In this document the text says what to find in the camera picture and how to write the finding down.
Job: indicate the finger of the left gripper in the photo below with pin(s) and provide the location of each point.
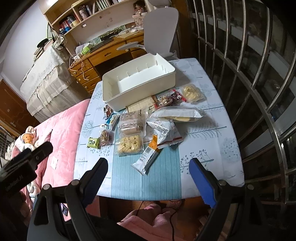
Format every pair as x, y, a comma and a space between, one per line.
29, 158

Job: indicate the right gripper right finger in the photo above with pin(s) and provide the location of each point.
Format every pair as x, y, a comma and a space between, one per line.
215, 193

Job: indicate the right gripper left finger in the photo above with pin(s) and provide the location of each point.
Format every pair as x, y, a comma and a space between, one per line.
79, 194

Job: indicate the small green candy packet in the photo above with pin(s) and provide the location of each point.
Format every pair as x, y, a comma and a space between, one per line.
93, 143

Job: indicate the small nut snack packet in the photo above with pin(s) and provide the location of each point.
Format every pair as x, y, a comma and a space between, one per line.
106, 138

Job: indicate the square cracker clear pack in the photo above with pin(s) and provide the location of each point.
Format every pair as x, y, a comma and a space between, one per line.
129, 145

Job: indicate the orange white snack stick pack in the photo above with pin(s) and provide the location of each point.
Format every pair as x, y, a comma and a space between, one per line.
150, 153

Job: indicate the white red snack bag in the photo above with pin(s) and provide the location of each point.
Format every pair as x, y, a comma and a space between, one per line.
166, 131

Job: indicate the blue white small snack packet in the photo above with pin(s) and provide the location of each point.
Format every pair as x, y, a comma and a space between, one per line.
112, 120

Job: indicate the small brown chocolate packet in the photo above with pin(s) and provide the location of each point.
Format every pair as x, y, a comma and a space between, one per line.
108, 111

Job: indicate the brown cake clear pack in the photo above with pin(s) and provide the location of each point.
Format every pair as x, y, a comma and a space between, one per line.
131, 123

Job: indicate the large white cracker bag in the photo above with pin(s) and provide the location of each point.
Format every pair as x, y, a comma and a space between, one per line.
179, 113

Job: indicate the yellow cookies clear bag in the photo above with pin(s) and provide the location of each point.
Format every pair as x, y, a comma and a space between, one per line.
192, 93

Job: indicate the beige wafer bar pack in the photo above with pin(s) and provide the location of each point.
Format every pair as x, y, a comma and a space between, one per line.
144, 105

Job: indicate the red mixed nuts packet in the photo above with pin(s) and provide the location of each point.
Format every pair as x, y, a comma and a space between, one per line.
170, 97

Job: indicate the stuffed toy on bed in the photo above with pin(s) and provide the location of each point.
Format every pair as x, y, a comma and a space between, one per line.
27, 140

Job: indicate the lace covered cabinet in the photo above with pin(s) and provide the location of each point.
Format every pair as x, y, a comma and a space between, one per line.
48, 88

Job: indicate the wooden desk with drawers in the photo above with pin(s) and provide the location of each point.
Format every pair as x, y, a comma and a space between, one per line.
92, 66

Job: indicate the green tissue pack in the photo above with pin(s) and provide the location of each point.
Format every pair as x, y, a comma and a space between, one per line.
86, 50

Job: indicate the white plastic organizer box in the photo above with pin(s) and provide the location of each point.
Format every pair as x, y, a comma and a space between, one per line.
138, 79

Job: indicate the wooden bookshelf hutch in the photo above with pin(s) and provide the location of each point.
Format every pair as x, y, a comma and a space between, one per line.
83, 21

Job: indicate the metal window security bars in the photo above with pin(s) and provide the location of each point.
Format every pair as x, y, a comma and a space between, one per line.
250, 57

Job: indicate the grey office chair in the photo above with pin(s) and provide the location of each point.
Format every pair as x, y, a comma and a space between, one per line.
159, 31

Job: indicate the doll on desk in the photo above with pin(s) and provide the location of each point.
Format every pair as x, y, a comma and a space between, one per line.
139, 11

